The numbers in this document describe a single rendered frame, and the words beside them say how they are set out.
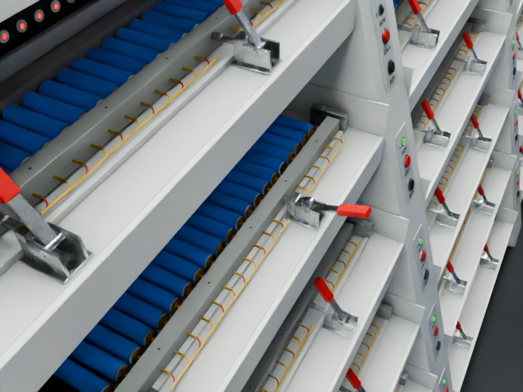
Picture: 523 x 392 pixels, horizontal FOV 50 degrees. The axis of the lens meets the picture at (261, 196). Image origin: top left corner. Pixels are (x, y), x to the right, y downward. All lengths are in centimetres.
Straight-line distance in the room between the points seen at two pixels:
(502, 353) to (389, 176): 86
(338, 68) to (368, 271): 30
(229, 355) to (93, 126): 24
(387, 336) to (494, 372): 59
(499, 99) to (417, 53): 60
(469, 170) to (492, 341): 49
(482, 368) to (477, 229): 35
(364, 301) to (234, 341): 30
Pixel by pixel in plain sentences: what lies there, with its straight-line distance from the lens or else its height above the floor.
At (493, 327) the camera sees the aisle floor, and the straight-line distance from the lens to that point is 162.
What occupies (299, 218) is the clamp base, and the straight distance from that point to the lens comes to 63.
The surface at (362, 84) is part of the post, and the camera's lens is 73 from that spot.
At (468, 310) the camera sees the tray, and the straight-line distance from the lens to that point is 152.
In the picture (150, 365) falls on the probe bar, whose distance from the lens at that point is 52.
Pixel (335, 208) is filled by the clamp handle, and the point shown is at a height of 89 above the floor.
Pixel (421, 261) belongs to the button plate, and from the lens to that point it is 96.
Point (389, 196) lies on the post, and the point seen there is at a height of 76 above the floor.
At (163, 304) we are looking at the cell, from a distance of 56.
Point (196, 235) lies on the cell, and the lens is 60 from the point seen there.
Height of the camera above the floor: 127
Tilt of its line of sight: 35 degrees down
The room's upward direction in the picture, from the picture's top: 20 degrees counter-clockwise
